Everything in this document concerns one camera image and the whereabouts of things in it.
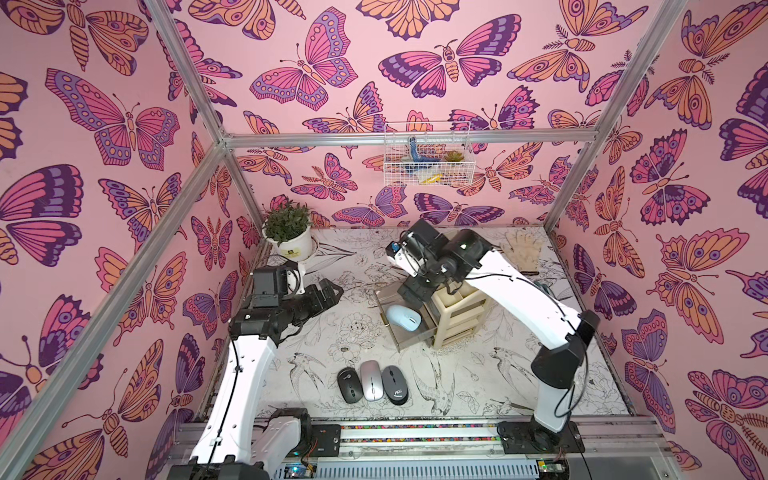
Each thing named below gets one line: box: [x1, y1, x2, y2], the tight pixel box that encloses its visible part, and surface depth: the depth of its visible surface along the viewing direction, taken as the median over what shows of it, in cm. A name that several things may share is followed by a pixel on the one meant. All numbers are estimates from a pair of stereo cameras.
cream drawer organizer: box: [431, 282, 486, 349], surface depth 74 cm
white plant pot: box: [261, 225, 313, 262], surface depth 102 cm
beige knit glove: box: [500, 230, 540, 276], surface depth 115 cm
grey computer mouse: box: [381, 365, 409, 405], surface depth 82 cm
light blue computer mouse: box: [386, 304, 422, 332], surface depth 86 cm
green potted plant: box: [262, 200, 313, 246], surface depth 100 cm
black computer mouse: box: [337, 367, 364, 404], surface depth 83 cm
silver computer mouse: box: [360, 360, 385, 402], surface depth 83 cm
